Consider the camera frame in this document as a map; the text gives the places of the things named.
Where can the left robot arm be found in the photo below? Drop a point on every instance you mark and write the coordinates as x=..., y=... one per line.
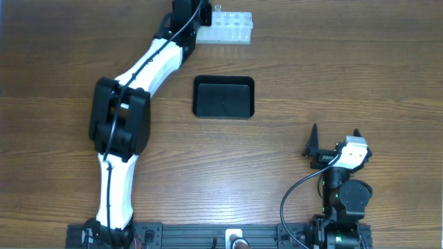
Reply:
x=159, y=65

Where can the white test tube rack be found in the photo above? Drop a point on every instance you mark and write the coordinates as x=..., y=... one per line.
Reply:
x=228, y=34

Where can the black tray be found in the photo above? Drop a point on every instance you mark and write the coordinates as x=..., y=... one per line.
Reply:
x=223, y=100

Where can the clear test tube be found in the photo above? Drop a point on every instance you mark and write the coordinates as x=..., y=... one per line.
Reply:
x=217, y=8

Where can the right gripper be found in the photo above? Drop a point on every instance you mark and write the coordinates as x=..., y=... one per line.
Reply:
x=322, y=158

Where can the mounting rail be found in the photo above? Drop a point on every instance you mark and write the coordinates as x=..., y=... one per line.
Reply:
x=194, y=235

